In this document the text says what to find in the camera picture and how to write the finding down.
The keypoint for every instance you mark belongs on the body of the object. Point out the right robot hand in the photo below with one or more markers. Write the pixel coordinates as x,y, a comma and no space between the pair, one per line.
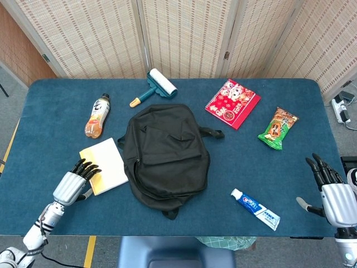
340,203

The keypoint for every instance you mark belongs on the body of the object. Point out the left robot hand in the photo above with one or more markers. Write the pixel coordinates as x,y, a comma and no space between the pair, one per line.
69,188

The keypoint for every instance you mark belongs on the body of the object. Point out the white and yellow book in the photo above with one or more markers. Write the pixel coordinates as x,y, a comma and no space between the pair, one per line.
107,164

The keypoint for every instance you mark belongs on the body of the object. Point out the black backpack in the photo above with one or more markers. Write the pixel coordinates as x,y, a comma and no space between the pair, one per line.
170,156

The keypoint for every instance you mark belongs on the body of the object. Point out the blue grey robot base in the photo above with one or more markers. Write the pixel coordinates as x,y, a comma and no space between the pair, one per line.
173,252

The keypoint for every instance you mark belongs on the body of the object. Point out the black and white shoe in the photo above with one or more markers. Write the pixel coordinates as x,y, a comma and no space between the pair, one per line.
352,181

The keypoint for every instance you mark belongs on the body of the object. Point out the black box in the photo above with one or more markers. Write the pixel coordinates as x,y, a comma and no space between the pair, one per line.
350,162

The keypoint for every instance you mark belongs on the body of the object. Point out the yellow floor tape strip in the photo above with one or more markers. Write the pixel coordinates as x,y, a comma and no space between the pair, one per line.
9,145
89,251

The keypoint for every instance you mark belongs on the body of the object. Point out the blue felt table cover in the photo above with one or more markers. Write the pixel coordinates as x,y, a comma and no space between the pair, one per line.
55,117

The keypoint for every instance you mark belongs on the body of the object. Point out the orange tea bottle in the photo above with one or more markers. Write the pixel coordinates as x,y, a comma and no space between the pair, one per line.
97,117

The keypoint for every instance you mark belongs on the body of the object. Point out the white blue toothpaste tube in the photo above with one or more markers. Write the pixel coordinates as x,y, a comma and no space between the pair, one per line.
255,208

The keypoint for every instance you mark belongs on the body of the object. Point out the white power strip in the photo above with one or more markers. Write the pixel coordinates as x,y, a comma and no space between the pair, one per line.
338,107

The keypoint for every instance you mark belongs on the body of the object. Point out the green snack bag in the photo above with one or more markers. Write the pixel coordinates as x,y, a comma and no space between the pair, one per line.
277,128

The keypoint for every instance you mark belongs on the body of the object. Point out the dark grey power adapter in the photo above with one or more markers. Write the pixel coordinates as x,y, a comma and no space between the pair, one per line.
348,96

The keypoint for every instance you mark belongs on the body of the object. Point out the black furniture leg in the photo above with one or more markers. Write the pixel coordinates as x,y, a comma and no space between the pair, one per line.
3,89

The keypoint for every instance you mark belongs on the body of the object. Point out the green checked cloth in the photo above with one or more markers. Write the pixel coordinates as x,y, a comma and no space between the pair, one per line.
226,242

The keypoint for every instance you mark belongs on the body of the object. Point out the metal screen hinge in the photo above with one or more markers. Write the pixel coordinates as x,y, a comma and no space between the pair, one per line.
226,55
46,58

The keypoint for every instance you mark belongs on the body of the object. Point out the teal lint roller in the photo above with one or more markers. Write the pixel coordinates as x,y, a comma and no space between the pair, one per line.
163,83

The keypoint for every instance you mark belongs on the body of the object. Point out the brown woven screen panel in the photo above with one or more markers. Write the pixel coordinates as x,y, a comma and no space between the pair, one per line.
19,53

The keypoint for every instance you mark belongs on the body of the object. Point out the red spiral calendar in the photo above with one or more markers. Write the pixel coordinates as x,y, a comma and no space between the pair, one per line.
232,104

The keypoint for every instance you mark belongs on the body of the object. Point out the beige woven screen panel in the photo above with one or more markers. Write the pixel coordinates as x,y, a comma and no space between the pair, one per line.
83,36
259,36
187,36
326,42

